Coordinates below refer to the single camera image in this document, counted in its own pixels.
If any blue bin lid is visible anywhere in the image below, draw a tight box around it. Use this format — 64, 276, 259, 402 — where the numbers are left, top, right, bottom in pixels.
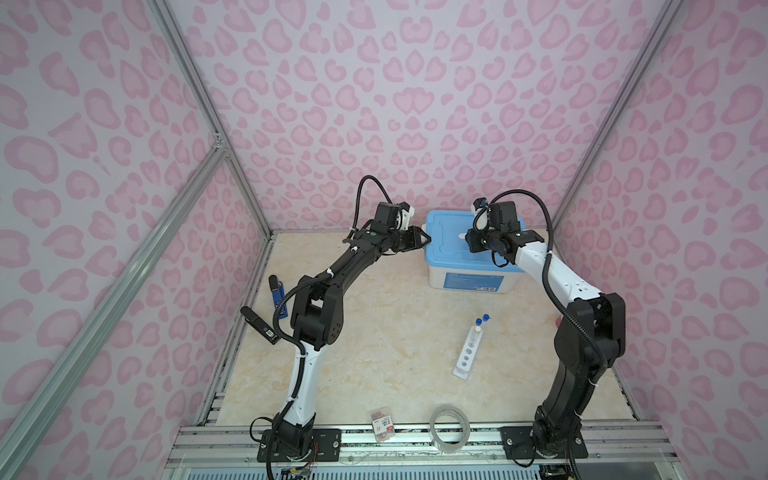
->
425, 210, 522, 274

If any white plastic storage bin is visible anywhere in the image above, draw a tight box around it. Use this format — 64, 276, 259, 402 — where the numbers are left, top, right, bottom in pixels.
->
428, 265, 526, 294

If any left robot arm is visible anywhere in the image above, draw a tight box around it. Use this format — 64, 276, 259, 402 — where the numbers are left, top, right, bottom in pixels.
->
269, 202, 431, 459

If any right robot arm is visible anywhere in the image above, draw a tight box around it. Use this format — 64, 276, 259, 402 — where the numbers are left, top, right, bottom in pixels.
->
466, 197, 626, 458

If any blue lighter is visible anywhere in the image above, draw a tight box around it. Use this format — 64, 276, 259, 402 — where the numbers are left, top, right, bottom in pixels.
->
268, 275, 288, 319

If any white test tube rack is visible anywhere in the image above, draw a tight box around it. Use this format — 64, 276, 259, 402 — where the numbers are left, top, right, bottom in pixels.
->
452, 326, 483, 380

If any black marker tool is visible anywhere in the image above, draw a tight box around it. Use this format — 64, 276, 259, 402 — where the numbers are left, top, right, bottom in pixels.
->
240, 306, 280, 345

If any small clear slide box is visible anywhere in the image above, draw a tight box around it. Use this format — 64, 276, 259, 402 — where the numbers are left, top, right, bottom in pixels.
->
370, 407, 396, 443

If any clear tape roll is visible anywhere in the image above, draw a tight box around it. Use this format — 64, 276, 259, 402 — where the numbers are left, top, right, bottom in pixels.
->
428, 404, 472, 455

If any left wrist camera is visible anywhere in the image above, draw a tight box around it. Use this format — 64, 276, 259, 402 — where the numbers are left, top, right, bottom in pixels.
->
396, 202, 415, 230

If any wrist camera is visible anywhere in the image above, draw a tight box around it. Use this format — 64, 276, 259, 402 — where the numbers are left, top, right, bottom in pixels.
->
396, 202, 415, 230
472, 197, 488, 214

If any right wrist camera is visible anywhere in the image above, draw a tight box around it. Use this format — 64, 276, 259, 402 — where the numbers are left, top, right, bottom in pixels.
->
472, 197, 488, 214

